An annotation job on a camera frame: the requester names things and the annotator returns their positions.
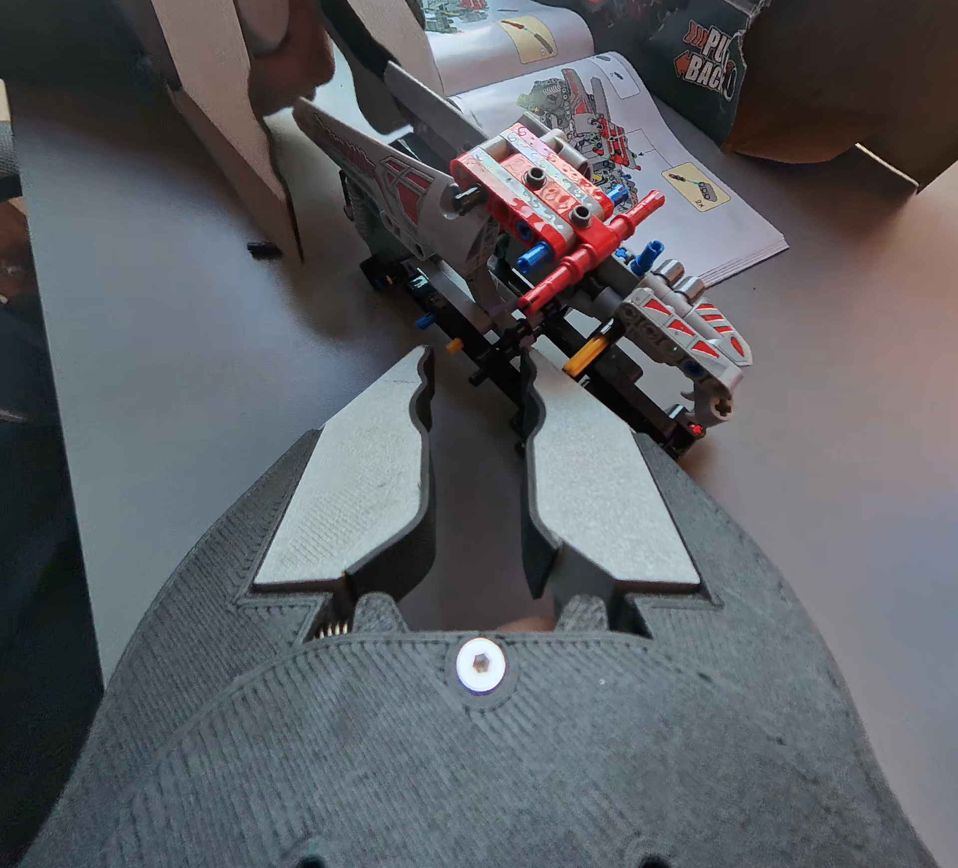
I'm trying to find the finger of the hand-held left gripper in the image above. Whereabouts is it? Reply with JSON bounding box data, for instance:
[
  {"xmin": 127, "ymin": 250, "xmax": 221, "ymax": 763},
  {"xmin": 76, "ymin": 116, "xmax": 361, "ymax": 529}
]
[
  {"xmin": 127, "ymin": 0, "xmax": 304, "ymax": 264},
  {"xmin": 322, "ymin": 0, "xmax": 444, "ymax": 137}
]

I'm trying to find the red and grey lego model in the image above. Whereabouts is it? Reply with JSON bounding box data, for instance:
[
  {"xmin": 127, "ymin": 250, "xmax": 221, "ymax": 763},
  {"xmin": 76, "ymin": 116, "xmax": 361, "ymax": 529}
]
[{"xmin": 292, "ymin": 63, "xmax": 754, "ymax": 461}]

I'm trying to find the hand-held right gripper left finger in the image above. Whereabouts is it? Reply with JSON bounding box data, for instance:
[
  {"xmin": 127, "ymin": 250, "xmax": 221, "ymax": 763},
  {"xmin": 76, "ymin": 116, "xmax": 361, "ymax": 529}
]
[{"xmin": 253, "ymin": 346, "xmax": 437, "ymax": 603}]

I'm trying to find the lego instruction booklet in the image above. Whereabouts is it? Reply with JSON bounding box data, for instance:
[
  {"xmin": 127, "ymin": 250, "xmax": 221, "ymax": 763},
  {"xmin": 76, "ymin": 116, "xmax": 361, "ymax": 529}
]
[{"xmin": 404, "ymin": 0, "xmax": 790, "ymax": 287}]

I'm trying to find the person's left hand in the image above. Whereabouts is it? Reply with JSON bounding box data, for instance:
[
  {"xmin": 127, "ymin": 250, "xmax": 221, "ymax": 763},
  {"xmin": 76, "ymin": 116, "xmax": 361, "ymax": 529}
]
[{"xmin": 254, "ymin": 0, "xmax": 336, "ymax": 122}]

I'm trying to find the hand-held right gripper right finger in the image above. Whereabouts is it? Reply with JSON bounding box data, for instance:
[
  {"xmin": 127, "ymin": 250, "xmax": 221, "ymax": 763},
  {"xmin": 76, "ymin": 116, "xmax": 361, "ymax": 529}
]
[{"xmin": 520, "ymin": 350, "xmax": 702, "ymax": 601}]

